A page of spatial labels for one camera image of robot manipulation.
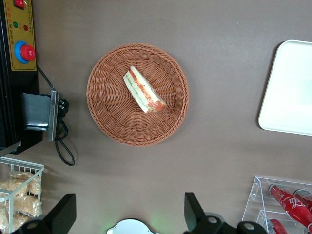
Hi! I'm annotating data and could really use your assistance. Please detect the triangle sandwich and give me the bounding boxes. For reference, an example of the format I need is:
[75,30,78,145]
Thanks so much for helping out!
[122,65,167,114]

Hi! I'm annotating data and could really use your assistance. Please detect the clear acrylic bottle rack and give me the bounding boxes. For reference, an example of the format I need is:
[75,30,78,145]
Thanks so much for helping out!
[241,175,312,234]

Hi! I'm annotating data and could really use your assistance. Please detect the black fryer with yellow panel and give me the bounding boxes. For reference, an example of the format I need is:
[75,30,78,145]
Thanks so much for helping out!
[0,0,43,155]

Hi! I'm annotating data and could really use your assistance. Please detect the black power cable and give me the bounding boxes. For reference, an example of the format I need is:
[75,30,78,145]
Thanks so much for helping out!
[36,64,76,167]

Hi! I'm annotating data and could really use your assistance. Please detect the round brown wicker basket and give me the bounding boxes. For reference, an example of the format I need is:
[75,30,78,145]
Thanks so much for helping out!
[86,43,190,147]

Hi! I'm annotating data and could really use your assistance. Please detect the clear bag of rice crackers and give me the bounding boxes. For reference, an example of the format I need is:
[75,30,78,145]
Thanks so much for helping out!
[10,170,41,195]
[14,195,42,218]
[0,201,10,234]
[11,213,31,232]
[0,179,29,198]

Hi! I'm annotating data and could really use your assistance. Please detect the white wire rack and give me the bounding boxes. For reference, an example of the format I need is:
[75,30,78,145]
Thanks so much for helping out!
[0,156,45,234]

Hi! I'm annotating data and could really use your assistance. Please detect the beige plastic tray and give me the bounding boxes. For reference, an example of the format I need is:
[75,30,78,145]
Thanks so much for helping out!
[257,39,312,137]

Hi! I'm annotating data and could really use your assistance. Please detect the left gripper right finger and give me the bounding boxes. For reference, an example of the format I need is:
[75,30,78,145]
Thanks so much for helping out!
[184,192,236,234]

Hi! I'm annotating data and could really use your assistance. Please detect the red cola bottle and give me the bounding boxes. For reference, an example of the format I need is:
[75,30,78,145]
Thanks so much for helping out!
[269,183,312,230]
[293,188,312,213]
[266,218,290,234]

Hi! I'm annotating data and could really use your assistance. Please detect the silver metal bar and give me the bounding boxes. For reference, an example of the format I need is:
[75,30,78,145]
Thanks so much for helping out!
[0,141,22,158]

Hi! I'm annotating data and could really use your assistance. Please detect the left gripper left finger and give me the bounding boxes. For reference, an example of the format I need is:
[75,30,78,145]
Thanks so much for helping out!
[14,193,77,234]

